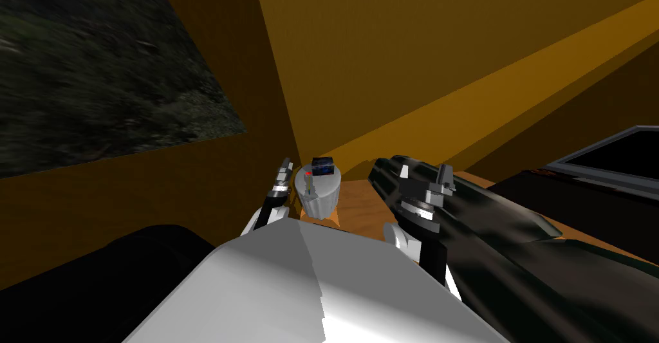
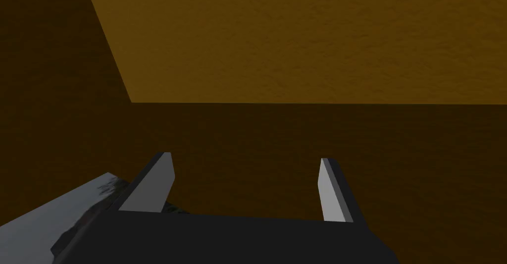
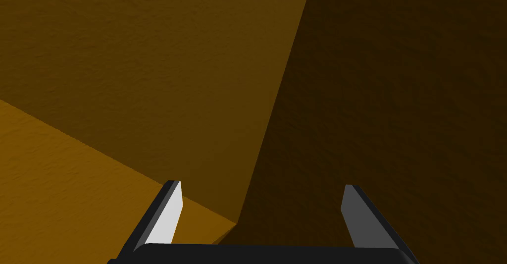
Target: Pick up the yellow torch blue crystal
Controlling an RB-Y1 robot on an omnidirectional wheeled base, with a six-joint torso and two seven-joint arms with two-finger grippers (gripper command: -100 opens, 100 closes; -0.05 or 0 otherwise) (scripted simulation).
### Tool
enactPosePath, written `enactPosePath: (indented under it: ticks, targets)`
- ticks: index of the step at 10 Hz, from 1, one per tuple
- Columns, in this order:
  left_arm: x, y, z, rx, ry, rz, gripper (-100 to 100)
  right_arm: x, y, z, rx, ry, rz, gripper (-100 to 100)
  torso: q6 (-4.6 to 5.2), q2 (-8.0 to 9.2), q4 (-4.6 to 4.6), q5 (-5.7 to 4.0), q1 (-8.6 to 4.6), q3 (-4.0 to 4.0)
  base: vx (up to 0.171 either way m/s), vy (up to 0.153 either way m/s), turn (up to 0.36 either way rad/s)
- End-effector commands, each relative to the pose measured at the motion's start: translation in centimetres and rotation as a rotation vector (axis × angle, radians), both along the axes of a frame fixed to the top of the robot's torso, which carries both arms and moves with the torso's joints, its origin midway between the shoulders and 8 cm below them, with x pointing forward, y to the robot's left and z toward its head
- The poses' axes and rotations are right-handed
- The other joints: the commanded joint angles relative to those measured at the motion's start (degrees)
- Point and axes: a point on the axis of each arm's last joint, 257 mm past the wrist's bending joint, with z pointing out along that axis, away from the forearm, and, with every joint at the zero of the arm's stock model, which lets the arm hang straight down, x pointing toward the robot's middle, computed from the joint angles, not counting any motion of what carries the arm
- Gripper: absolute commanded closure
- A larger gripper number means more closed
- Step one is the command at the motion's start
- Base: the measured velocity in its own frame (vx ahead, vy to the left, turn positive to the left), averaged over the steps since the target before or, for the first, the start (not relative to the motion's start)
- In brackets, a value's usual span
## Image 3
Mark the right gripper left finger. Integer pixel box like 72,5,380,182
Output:
132,180,184,253

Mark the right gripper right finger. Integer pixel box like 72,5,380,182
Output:
340,184,400,250

